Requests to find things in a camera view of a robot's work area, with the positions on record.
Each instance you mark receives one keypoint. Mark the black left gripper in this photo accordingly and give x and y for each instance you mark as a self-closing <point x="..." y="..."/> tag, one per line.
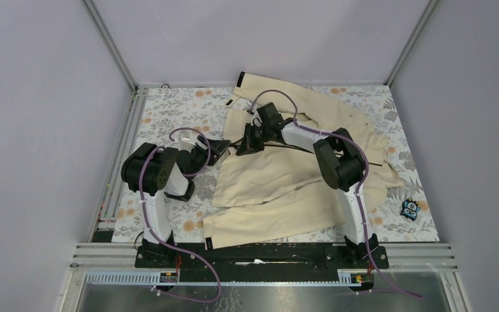
<point x="214" y="148"/>

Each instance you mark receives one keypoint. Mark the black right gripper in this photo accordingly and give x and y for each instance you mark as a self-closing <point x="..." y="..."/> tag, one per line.
<point x="248" y="145"/>

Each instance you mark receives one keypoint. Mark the beige zip jacket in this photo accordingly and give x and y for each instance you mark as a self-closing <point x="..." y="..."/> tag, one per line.
<point x="280" y="192"/>

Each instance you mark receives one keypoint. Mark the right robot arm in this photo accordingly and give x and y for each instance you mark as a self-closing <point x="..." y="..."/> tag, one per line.
<point x="342" y="164"/>

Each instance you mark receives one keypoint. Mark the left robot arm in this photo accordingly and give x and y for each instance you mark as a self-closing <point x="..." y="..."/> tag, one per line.
<point x="155" y="173"/>

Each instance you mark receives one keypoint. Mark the small blue black toy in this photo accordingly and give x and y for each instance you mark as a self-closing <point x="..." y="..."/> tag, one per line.
<point x="410" y="209"/>

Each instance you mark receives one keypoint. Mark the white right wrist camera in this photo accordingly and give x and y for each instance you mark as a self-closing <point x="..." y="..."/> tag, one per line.
<point x="253" y="113"/>

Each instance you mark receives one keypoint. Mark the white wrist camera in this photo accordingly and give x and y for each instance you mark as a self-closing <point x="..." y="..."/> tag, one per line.
<point x="253" y="113"/>
<point x="186" y="141"/>

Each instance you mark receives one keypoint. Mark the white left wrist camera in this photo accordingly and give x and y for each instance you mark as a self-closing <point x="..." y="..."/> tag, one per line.
<point x="186" y="141"/>

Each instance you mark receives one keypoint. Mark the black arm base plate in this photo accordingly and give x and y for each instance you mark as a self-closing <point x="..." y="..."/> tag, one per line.
<point x="265" y="259"/>

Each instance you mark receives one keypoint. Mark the grey slotted cable duct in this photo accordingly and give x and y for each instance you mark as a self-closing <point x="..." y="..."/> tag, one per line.
<point x="170" y="278"/>

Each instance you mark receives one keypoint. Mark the aluminium frame left post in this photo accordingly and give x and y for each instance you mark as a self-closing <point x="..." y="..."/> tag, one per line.
<point x="110" y="44"/>

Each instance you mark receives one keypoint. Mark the aluminium frame post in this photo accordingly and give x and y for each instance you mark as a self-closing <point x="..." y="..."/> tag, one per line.
<point x="110" y="44"/>
<point x="425" y="16"/>

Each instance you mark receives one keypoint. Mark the aluminium frame right post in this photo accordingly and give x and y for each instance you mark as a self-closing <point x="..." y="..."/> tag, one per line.
<point x="425" y="16"/>

